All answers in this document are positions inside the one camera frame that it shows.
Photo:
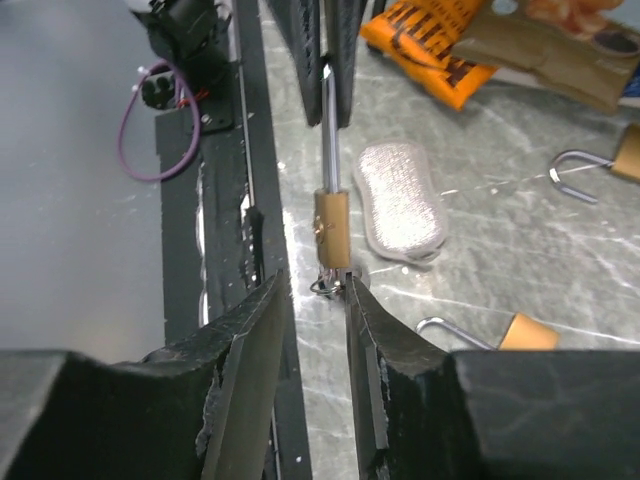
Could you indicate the open padlock by shelf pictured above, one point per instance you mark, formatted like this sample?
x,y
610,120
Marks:
x,y
521,333

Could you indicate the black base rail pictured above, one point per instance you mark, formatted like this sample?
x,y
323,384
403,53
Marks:
x,y
222,225

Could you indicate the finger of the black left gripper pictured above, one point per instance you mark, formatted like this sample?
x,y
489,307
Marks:
x,y
344,19
299,25

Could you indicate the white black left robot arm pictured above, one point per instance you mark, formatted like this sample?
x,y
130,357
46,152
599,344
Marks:
x,y
180,32

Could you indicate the large open brass padlock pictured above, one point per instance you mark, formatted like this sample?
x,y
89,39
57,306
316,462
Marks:
x,y
624,164

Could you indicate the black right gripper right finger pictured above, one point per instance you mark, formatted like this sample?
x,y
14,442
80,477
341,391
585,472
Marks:
x,y
388,366

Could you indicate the orange snack bag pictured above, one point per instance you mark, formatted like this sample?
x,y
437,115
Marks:
x,y
419,36

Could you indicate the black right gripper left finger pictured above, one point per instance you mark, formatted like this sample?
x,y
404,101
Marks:
x,y
239,356

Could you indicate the small brass padlock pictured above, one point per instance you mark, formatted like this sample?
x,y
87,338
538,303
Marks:
x,y
331,202

